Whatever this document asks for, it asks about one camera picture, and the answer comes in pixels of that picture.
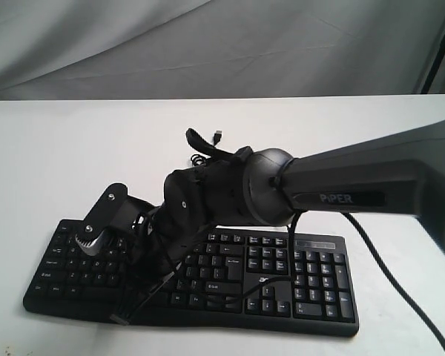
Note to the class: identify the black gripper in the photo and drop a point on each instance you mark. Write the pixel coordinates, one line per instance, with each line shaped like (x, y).
(157, 252)

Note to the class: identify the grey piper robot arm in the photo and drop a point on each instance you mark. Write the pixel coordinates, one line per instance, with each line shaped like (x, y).
(403, 173)

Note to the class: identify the black acer keyboard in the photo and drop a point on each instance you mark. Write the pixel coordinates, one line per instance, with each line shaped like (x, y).
(233, 278)

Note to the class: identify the grey backdrop cloth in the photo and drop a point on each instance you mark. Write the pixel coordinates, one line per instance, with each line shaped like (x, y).
(59, 50)

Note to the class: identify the black tripod stand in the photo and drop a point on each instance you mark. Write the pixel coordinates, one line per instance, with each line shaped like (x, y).
(434, 67)

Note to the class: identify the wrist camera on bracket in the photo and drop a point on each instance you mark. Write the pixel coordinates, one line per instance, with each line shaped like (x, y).
(115, 214)

